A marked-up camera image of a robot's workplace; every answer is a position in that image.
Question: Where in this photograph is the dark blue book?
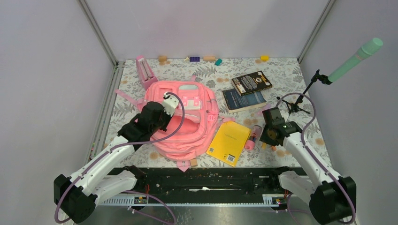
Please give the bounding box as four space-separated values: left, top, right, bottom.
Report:
222 89 267 113

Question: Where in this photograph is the mint green microphone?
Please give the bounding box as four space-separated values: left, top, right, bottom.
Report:
328 37 383 83

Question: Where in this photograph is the yellow notebook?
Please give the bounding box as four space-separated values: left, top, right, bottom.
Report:
207 121 251 167

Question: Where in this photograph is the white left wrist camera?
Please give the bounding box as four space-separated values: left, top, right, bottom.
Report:
162 94 179 117

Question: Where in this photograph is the teal block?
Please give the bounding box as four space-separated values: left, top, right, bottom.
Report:
214 59 222 66

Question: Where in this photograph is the black microphone tripod stand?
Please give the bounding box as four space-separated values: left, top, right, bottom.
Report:
282 69 332 114

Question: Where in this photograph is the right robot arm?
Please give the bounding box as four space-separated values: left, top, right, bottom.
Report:
260 105 356 225

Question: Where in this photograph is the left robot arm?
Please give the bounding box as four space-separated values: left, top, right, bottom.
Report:
53 92 185 224

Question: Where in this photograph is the pink student backpack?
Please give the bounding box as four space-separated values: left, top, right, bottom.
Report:
115 75 234 171

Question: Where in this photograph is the small wooden cube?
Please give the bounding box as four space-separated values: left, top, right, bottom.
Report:
190 158 198 167

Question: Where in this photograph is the wooden block far left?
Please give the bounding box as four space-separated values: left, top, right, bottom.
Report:
158 55 167 62

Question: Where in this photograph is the pink metronome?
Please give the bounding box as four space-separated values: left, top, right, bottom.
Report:
136 55 158 90

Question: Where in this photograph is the pink clear pencil case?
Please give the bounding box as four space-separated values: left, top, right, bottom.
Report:
244 125 262 150

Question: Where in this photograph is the long wooden block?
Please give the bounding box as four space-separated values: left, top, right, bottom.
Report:
202 56 216 62

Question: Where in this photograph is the yellow block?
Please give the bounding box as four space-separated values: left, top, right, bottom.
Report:
260 55 269 61

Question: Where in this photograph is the black paperback book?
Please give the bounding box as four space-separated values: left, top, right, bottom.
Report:
231 71 273 96

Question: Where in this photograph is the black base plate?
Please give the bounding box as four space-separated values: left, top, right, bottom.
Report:
110 166 291 205

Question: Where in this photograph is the purple toy brick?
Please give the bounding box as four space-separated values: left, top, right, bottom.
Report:
189 57 200 62

